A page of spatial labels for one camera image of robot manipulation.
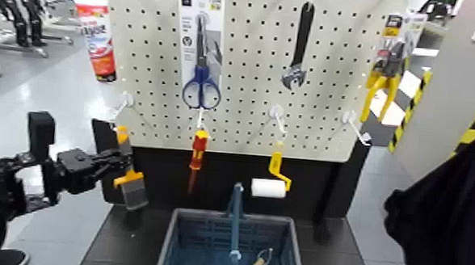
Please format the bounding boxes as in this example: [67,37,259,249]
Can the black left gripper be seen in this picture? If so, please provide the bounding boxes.
[55,145,134,198]

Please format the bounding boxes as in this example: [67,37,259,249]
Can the yellow handled paint brush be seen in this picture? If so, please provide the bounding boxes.
[110,124,156,212]

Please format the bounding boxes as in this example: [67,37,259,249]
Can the black pegboard stand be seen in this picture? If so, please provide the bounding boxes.
[82,117,373,249]

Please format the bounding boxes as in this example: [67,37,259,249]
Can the white pegboard hook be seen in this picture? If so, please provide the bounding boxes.
[195,106,212,133]
[266,103,291,145]
[339,109,375,147]
[112,90,136,122]

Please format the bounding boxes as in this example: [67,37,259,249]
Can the red yellow screwdriver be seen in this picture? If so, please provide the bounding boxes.
[187,128,212,196]

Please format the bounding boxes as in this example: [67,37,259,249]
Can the blue scissors in card packaging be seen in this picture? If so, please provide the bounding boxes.
[170,0,231,112]

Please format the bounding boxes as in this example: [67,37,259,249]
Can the red white sealant tube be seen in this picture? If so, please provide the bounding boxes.
[64,0,124,84]

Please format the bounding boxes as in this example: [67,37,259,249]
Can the dark navy cloth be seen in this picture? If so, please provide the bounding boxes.
[379,125,475,265]

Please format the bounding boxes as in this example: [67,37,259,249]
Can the cream perforated pegboard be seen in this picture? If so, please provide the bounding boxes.
[78,0,408,166]

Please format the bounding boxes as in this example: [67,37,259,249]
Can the yellow pliers in packaging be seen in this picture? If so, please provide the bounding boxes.
[359,9,428,128]

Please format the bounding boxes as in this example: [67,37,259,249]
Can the black adjustable wrench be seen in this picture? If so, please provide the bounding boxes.
[280,0,317,92]

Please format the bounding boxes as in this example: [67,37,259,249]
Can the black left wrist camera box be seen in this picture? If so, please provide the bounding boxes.
[24,110,58,163]

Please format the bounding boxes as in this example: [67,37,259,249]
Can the yellow handled white paint roller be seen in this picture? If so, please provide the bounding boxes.
[250,140,296,200]

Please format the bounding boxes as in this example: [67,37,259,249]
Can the blue plastic crate with handle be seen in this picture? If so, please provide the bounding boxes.
[153,176,315,265]

